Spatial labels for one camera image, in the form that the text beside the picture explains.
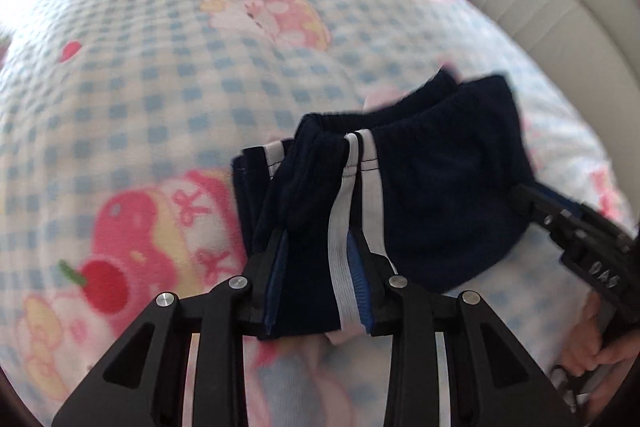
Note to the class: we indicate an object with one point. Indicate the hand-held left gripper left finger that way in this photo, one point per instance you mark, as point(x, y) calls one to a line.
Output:
point(277, 287)

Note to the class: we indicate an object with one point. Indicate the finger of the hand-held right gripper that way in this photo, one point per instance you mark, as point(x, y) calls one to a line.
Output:
point(537, 204)

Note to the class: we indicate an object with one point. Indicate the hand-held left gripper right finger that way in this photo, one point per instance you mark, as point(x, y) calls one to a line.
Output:
point(357, 287)

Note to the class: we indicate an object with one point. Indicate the navy shorts with white stripes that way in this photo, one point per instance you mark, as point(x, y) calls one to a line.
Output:
point(440, 207)

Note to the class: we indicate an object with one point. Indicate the person's right hand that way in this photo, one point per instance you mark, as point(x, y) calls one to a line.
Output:
point(585, 347)

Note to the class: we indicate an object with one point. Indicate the blue checked cartoon blanket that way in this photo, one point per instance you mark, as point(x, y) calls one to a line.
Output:
point(150, 107)

